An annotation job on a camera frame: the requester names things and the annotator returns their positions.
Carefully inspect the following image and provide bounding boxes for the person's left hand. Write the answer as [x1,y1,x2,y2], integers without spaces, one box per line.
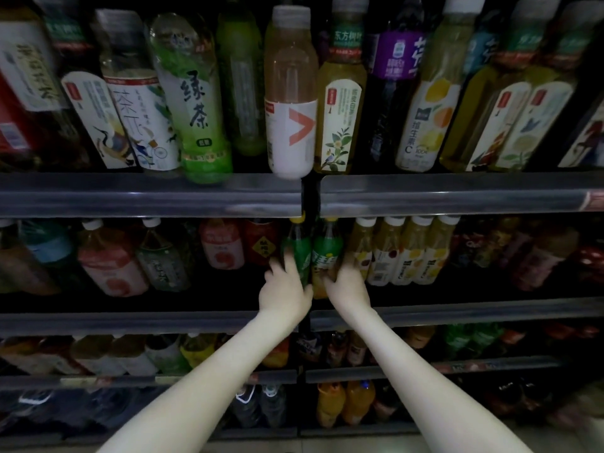
[258,253,315,326]

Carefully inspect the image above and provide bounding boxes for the person's right hand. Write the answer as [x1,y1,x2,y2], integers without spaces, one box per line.
[323,259,374,316]

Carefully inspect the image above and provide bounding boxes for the green soda bottle yellow cap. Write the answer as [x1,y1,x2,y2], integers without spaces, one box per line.
[311,216,344,300]
[282,215,313,288]

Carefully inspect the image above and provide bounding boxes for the large dark plum drink bottle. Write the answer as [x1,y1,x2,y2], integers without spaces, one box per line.
[243,219,280,269]

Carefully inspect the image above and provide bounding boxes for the pack of orange soda bottles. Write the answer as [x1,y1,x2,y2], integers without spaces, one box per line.
[316,379,378,430]

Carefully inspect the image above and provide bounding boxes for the row of tea juice bottles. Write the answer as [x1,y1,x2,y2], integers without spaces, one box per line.
[0,214,604,300]

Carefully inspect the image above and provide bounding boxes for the yellow tea bottle ship label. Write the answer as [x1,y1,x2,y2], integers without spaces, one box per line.
[439,0,562,173]

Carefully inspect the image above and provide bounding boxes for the yellow tea bottle leaf label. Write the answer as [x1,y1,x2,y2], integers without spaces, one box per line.
[490,0,604,171]

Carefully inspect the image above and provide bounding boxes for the person's right forearm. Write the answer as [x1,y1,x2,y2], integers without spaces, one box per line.
[339,306,534,453]

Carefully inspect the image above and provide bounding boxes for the person's left forearm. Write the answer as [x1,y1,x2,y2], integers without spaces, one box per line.
[96,311,303,453]

